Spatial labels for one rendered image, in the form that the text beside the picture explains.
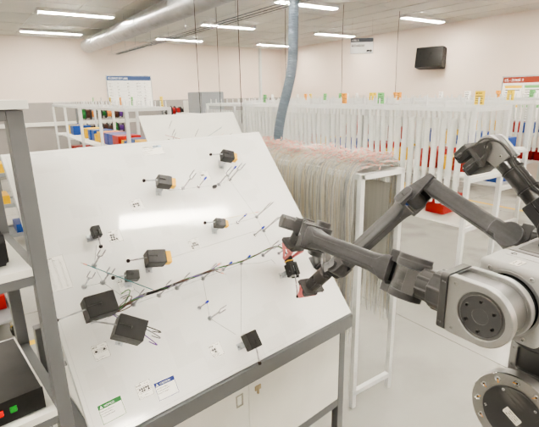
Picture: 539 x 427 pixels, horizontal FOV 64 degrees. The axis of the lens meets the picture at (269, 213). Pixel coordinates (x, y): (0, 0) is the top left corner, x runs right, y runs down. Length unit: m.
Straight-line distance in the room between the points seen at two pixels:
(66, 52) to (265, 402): 11.50
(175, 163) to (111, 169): 0.28
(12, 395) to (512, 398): 1.21
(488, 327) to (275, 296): 1.12
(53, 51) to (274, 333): 11.39
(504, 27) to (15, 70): 10.90
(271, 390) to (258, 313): 0.33
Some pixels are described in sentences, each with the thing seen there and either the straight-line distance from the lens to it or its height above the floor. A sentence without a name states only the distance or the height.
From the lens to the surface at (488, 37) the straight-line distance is 10.55.
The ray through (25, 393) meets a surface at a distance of 1.35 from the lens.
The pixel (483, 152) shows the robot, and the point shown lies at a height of 1.71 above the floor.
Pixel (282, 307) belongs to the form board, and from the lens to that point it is 1.86.
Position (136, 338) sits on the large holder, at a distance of 1.43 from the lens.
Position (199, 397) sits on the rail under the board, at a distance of 1.62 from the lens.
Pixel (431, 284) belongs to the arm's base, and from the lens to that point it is 0.95.
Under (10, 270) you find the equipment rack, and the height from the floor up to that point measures 1.46.
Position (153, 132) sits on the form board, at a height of 1.47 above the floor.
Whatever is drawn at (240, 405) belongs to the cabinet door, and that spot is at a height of 0.69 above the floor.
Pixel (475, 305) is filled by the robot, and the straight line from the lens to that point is 0.90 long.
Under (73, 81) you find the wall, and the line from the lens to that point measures 12.65.
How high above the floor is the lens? 1.85
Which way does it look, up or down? 15 degrees down
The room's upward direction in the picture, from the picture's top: 1 degrees counter-clockwise
